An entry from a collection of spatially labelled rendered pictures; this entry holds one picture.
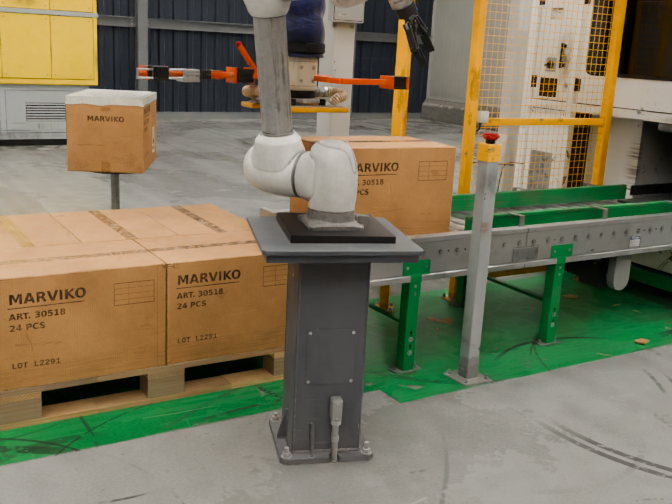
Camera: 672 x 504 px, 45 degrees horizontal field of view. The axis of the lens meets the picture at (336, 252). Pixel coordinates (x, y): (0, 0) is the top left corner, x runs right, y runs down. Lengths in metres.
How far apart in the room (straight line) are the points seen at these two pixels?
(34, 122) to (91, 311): 7.60
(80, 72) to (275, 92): 8.01
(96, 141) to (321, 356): 2.29
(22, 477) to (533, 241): 2.34
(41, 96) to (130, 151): 5.99
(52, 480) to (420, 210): 1.83
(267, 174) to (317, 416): 0.82
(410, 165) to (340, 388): 1.14
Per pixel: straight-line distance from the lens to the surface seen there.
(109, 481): 2.73
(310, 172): 2.60
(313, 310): 2.63
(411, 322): 3.50
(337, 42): 4.57
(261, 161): 2.68
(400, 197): 3.49
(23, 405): 3.08
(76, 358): 3.06
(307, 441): 2.81
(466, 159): 4.47
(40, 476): 2.79
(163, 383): 3.20
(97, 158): 4.59
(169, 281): 3.07
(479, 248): 3.38
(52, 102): 10.53
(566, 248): 4.01
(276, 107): 2.63
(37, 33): 10.41
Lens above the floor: 1.34
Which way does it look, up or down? 14 degrees down
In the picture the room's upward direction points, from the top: 3 degrees clockwise
